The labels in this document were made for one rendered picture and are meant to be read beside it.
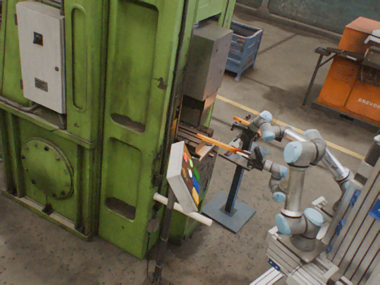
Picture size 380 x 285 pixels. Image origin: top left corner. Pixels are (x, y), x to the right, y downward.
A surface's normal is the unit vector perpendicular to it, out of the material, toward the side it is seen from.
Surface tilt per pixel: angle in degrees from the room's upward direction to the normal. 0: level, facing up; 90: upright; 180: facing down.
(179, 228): 89
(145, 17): 89
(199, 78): 90
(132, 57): 89
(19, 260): 0
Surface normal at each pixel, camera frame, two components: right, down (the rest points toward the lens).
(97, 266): 0.15, -0.83
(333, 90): -0.55, 0.39
